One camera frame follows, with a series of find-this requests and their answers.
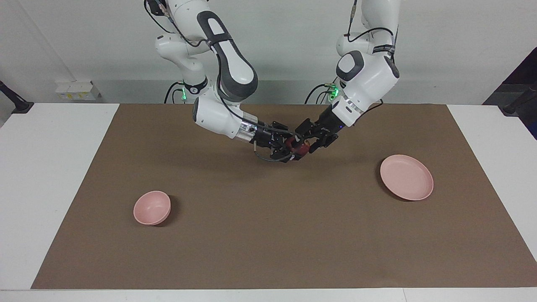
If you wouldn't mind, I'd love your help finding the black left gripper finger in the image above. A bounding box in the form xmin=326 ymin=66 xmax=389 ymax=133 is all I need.
xmin=308 ymin=135 xmax=338 ymax=154
xmin=295 ymin=119 xmax=319 ymax=139

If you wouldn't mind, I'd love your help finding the dark red apple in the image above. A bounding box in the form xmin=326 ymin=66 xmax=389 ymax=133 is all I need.
xmin=285 ymin=138 xmax=311 ymax=161

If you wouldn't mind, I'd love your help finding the pink plate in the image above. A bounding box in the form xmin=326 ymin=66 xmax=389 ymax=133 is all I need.
xmin=380 ymin=154 xmax=434 ymax=201

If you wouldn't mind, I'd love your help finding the pink bowl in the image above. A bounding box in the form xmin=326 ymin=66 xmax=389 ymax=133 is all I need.
xmin=133 ymin=191 xmax=172 ymax=226

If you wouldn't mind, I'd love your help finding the brown table mat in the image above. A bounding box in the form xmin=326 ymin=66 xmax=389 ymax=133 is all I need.
xmin=31 ymin=104 xmax=537 ymax=290

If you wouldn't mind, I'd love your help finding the black clamp stand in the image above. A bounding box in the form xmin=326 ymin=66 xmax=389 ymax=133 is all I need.
xmin=503 ymin=84 xmax=537 ymax=116
xmin=0 ymin=81 xmax=34 ymax=114

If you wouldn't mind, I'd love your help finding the dark background panel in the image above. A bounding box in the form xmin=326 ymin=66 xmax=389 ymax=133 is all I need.
xmin=482 ymin=47 xmax=537 ymax=139

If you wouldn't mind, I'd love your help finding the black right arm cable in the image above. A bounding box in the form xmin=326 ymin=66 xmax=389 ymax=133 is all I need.
xmin=145 ymin=0 xmax=302 ymax=163

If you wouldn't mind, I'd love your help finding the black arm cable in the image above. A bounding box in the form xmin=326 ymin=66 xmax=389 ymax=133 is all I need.
xmin=346 ymin=0 xmax=398 ymax=57
xmin=145 ymin=0 xmax=302 ymax=163

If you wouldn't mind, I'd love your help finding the black base power cable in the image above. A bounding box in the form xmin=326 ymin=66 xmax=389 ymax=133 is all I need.
xmin=164 ymin=82 xmax=185 ymax=104
xmin=305 ymin=83 xmax=336 ymax=104

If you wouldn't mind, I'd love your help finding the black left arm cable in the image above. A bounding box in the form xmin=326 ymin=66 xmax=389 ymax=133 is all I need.
xmin=346 ymin=0 xmax=398 ymax=57

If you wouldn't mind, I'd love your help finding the white wall power strip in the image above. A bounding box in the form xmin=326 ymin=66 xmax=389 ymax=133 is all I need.
xmin=56 ymin=81 xmax=101 ymax=101

